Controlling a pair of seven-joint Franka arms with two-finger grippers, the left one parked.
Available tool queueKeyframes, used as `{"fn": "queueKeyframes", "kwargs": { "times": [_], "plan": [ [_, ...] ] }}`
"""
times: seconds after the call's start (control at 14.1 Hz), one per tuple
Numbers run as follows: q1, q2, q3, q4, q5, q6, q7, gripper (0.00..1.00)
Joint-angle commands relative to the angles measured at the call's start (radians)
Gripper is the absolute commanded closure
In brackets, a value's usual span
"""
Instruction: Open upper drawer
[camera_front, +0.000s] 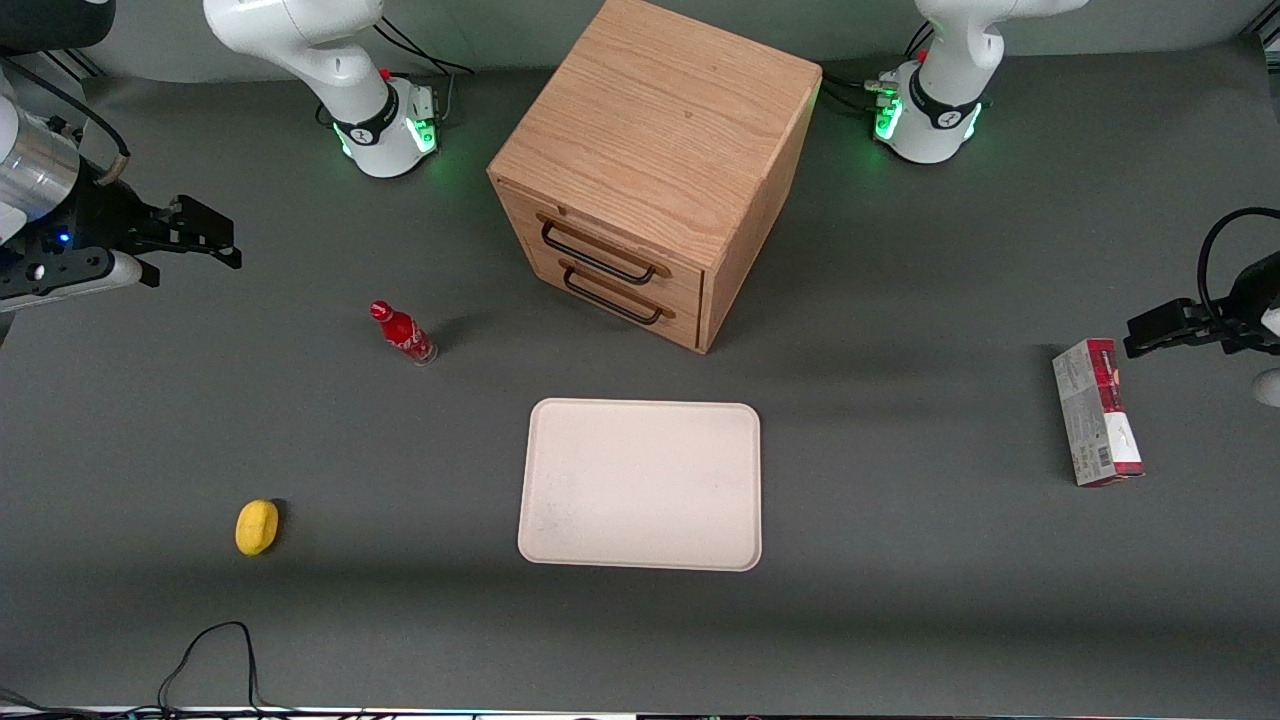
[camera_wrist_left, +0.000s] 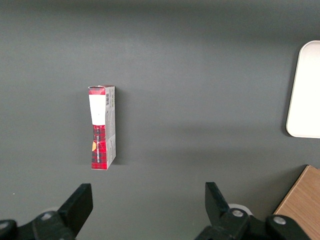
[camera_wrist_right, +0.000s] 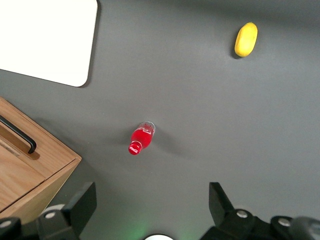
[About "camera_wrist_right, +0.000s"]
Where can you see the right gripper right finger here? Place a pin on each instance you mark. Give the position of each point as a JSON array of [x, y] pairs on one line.
[[220, 202]]

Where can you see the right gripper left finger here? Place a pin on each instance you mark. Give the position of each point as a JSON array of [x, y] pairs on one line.
[[82, 200]]

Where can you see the wooden drawer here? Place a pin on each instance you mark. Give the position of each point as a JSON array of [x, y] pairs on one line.
[[50, 152], [15, 180]]

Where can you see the wooden drawer cabinet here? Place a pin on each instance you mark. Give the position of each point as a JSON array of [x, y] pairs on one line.
[[47, 191]]

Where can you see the red soda bottle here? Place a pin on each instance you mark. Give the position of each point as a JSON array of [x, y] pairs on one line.
[[141, 138]]

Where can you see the yellow lemon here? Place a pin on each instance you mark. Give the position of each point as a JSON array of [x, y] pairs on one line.
[[246, 40]]

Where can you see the white rounded rectangular tray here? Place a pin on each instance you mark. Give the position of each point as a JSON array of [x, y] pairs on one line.
[[45, 37]]

